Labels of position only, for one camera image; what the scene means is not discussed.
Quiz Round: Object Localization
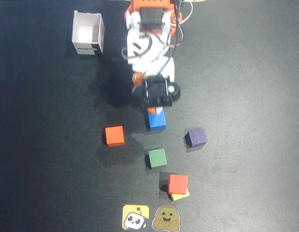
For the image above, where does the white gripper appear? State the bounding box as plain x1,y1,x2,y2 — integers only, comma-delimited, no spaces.
127,29,176,115

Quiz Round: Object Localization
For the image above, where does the red wooden cube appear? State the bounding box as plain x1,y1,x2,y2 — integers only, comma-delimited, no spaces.
168,174,189,195

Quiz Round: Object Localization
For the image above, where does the blue wooden cube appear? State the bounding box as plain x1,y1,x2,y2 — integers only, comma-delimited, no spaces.
147,110,167,131

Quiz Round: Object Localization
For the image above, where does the orange wooden cube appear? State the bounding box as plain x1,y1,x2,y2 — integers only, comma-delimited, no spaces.
104,125,126,147

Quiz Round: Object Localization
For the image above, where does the green wooden cube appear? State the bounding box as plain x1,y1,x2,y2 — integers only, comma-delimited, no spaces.
146,148,168,169

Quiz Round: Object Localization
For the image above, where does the purple wooden cube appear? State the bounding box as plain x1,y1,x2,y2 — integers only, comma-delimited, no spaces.
185,126,208,149

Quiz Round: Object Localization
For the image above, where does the yellow wooden cube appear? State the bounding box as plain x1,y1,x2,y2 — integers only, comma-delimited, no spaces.
169,188,190,202

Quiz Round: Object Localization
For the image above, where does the black table mat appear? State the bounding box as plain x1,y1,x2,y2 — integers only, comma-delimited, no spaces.
0,0,299,232

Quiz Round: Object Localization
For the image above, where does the white open cardboard box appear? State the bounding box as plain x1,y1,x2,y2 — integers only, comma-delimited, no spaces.
71,10,106,56

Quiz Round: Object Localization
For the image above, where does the yellow robot face sticker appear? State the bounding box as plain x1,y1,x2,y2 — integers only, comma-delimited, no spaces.
122,204,150,231

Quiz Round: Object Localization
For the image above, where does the hugging face emoji sticker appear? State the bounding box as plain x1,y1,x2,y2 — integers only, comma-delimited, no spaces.
151,204,181,232

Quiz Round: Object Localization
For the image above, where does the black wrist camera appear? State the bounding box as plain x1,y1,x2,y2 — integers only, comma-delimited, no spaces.
131,75,182,108

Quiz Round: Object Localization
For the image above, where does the white servo cable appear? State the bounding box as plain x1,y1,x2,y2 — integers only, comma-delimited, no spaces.
174,0,194,26

